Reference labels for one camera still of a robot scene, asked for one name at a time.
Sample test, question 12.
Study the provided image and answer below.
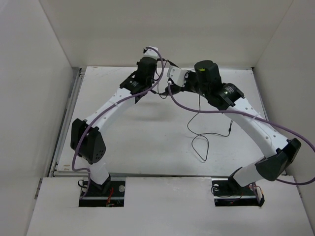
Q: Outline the black headphone cable with plugs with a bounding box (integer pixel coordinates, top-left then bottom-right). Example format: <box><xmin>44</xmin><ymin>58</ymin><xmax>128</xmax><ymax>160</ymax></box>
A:
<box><xmin>187</xmin><ymin>94</ymin><xmax>233</xmax><ymax>162</ymax></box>

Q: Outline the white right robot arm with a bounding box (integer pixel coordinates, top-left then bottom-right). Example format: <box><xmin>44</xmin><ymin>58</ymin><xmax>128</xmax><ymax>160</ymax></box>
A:
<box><xmin>167</xmin><ymin>60</ymin><xmax>301</xmax><ymax>194</ymax></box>

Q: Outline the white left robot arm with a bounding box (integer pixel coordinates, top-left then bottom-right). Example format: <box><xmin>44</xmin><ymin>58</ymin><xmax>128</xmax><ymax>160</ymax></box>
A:
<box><xmin>70</xmin><ymin>56</ymin><xmax>163</xmax><ymax>195</ymax></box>

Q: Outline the white front cover board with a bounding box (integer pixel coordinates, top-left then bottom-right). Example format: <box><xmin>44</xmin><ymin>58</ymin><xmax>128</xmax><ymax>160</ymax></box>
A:
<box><xmin>28</xmin><ymin>177</ymin><xmax>313</xmax><ymax>236</ymax></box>

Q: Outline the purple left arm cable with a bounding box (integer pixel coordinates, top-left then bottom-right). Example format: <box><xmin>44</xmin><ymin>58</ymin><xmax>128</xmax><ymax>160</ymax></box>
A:
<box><xmin>71</xmin><ymin>46</ymin><xmax>166</xmax><ymax>197</ymax></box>

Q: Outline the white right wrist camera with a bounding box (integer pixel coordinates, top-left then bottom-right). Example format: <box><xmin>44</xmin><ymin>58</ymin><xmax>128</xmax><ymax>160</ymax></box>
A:
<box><xmin>167</xmin><ymin>66</ymin><xmax>189</xmax><ymax>87</ymax></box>

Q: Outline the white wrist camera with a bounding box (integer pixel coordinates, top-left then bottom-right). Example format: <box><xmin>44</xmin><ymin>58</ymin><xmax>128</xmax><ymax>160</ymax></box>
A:
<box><xmin>143</xmin><ymin>46</ymin><xmax>159</xmax><ymax>60</ymax></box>
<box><xmin>167</xmin><ymin>66</ymin><xmax>189</xmax><ymax>87</ymax></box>

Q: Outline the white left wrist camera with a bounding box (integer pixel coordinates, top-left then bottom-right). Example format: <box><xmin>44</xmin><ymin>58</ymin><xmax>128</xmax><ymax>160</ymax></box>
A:
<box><xmin>143</xmin><ymin>46</ymin><xmax>159</xmax><ymax>60</ymax></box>

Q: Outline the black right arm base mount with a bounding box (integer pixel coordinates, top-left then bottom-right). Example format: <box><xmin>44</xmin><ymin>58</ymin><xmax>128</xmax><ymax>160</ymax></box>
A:
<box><xmin>211</xmin><ymin>178</ymin><xmax>265</xmax><ymax>207</ymax></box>

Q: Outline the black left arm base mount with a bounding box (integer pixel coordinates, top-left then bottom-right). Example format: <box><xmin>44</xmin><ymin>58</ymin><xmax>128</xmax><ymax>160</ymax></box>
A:
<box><xmin>77</xmin><ymin>177</ymin><xmax>126</xmax><ymax>207</ymax></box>

